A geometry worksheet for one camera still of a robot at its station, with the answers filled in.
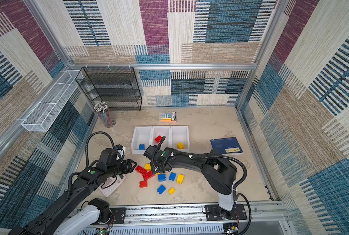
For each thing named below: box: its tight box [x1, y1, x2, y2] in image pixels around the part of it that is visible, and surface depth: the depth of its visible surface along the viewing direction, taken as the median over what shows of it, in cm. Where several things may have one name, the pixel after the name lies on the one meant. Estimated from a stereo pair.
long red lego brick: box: [135, 164, 148, 175], surface depth 89 cm
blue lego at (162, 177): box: [157, 173, 167, 183], surface depth 87 cm
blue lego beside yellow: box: [168, 172, 177, 182], surface depth 87 cm
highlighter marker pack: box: [159, 111, 177, 123], surface depth 114 cm
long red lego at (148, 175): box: [142, 170, 155, 181], surface depth 88 cm
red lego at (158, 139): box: [154, 135, 163, 144], surface depth 102 cm
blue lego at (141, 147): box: [138, 143, 146, 150], surface depth 98 cm
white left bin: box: [130, 126, 155, 155], surface depth 100 cm
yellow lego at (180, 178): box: [176, 173, 185, 185], surface depth 85 cm
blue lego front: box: [156, 184, 167, 195], surface depth 83 cm
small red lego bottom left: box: [139, 180, 148, 188], surface depth 86 cm
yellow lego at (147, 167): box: [144, 163, 152, 172], surface depth 90 cm
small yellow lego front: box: [168, 187, 176, 195], surface depth 82 cm
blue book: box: [209, 137, 244, 156], surface depth 101 cm
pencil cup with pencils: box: [94, 101, 117, 128], surface depth 101 cm
